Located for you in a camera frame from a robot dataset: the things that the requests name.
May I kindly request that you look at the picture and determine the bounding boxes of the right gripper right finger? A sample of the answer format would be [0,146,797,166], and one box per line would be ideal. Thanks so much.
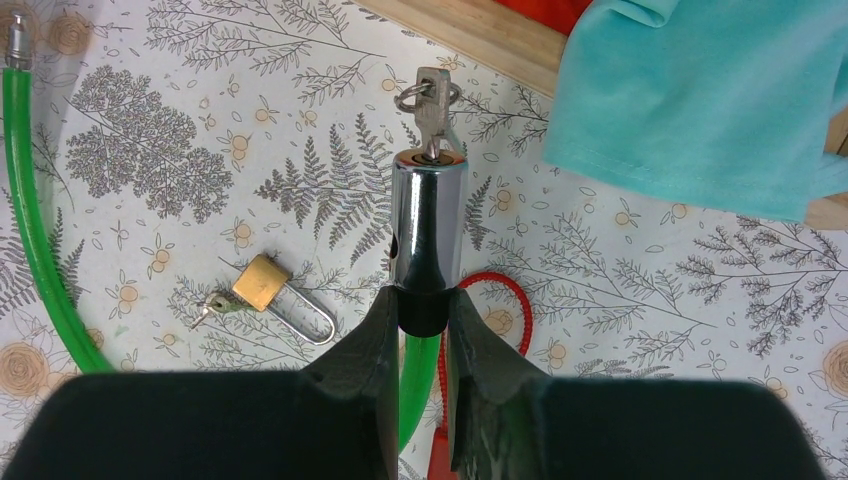
[447,290,825,479]

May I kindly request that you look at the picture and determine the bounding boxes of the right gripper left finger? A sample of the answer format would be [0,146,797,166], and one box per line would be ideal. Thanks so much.
[4,287,399,479]

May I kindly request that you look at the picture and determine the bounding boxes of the red cable lock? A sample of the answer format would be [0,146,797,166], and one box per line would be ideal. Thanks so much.
[426,270,535,480]

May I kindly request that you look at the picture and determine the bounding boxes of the brass padlock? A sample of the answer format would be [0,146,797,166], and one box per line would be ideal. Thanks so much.
[232,254,338,346]

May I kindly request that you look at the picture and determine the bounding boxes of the green cable lock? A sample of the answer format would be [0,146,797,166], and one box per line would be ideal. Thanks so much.
[2,11,448,449]

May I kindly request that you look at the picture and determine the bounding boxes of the green lock keys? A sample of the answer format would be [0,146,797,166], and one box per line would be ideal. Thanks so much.
[394,66,465,164]

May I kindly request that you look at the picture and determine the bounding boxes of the floral table mat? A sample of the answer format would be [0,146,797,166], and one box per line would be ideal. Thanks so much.
[1,1,847,479]

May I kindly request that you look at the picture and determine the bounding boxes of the teal t-shirt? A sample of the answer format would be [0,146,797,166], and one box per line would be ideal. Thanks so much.
[541,0,848,224]

